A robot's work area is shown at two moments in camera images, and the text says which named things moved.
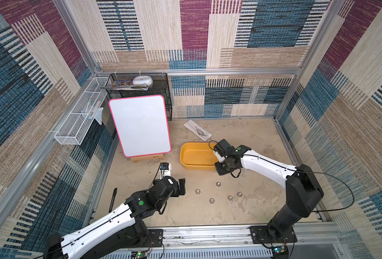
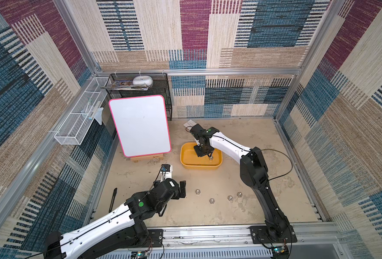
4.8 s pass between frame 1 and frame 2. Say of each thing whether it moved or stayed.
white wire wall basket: stayed
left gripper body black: stayed
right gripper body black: moved
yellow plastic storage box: stayed
